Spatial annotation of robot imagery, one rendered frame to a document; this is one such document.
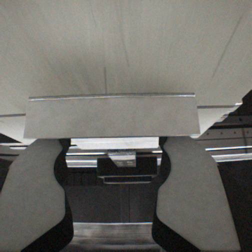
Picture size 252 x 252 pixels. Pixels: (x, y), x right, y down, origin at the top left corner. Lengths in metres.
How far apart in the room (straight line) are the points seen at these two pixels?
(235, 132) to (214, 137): 0.06
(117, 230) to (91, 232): 0.03
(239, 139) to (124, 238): 0.38
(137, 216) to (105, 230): 0.51
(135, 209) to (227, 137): 0.39
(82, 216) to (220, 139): 0.51
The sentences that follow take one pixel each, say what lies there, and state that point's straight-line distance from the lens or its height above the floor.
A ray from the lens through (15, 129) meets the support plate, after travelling 0.17.
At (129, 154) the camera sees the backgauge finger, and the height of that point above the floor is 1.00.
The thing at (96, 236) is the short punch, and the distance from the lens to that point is 0.21.
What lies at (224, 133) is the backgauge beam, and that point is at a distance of 0.50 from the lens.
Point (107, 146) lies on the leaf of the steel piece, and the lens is 0.21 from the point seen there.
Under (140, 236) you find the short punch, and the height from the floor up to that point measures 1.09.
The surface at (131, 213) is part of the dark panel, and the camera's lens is 0.71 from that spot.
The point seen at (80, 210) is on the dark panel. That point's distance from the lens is 0.74.
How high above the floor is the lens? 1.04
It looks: 17 degrees down
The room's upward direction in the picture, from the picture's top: 179 degrees clockwise
